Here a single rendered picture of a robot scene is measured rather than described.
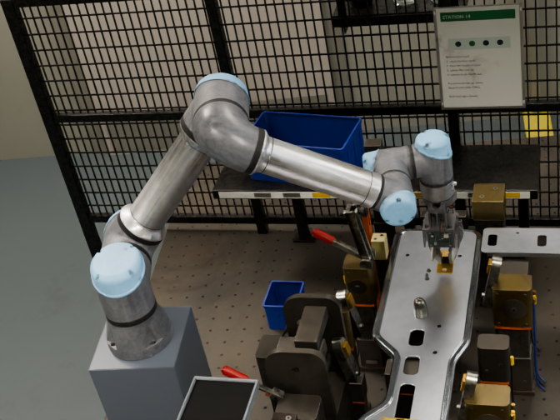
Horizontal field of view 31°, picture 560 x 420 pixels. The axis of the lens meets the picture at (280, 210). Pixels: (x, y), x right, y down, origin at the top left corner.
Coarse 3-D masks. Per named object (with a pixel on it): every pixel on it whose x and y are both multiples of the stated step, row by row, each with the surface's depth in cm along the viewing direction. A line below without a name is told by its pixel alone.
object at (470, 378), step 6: (468, 372) 202; (474, 372) 202; (462, 378) 203; (468, 378) 201; (474, 378) 201; (462, 384) 203; (468, 384) 201; (474, 384) 201; (462, 390) 204; (468, 390) 202; (474, 390) 202; (462, 396) 204; (468, 396) 203; (462, 402) 205; (462, 408) 206; (462, 414) 207
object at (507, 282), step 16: (496, 288) 229; (512, 288) 228; (528, 288) 227; (496, 304) 232; (512, 304) 230; (528, 304) 229; (496, 320) 235; (512, 320) 233; (528, 320) 232; (512, 336) 237; (528, 336) 236; (512, 352) 240; (528, 352) 239; (512, 368) 243; (528, 368) 242; (528, 384) 245; (544, 384) 249
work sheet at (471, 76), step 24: (456, 24) 260; (480, 24) 258; (504, 24) 257; (456, 48) 264; (480, 48) 262; (504, 48) 261; (456, 72) 268; (480, 72) 267; (504, 72) 265; (456, 96) 273; (480, 96) 271; (504, 96) 269
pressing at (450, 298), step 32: (416, 256) 250; (480, 256) 247; (384, 288) 242; (416, 288) 241; (448, 288) 239; (384, 320) 234; (416, 320) 232; (448, 320) 230; (416, 352) 223; (448, 352) 222; (416, 384) 216; (448, 384) 215; (384, 416) 210; (416, 416) 209; (448, 416) 209
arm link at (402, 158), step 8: (368, 152) 218; (376, 152) 217; (384, 152) 217; (392, 152) 216; (400, 152) 216; (408, 152) 216; (368, 160) 216; (376, 160) 216; (384, 160) 215; (392, 160) 214; (400, 160) 215; (408, 160) 215; (368, 168) 216; (376, 168) 215; (384, 168) 212; (392, 168) 211; (400, 168) 212; (408, 168) 215; (416, 176) 217
